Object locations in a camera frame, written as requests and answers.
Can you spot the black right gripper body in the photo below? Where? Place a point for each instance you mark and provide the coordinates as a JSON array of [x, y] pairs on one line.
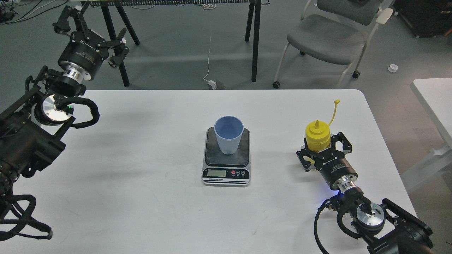
[[335, 169]]

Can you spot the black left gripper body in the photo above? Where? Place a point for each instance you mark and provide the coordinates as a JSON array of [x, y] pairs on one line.
[[84, 54]]

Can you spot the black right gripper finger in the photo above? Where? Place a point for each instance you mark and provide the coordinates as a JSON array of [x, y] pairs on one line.
[[307, 158], [346, 145]]

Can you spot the yellow squeeze bottle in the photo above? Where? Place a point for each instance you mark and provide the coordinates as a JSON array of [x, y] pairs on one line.
[[318, 135]]

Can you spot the blue ribbed plastic cup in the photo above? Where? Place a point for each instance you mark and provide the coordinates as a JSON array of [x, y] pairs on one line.
[[228, 131]]

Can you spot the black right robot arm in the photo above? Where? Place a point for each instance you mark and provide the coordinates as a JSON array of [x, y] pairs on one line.
[[385, 227]]

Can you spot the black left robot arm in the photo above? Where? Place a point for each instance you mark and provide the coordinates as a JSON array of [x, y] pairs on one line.
[[32, 128]]

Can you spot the digital kitchen scale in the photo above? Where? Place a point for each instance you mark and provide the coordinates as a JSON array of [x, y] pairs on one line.
[[226, 170]]

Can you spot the black trestle table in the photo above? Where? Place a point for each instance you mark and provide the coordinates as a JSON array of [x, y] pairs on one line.
[[182, 25]]

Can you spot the small white spool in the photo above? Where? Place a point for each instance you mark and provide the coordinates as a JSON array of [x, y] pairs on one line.
[[393, 68]]

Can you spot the white side table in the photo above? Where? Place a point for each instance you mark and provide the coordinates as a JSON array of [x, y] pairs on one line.
[[435, 95]]

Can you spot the grey office chair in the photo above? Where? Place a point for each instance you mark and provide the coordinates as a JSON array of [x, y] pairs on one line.
[[331, 41]]

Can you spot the black cabinet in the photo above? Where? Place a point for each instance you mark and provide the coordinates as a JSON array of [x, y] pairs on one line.
[[425, 18]]

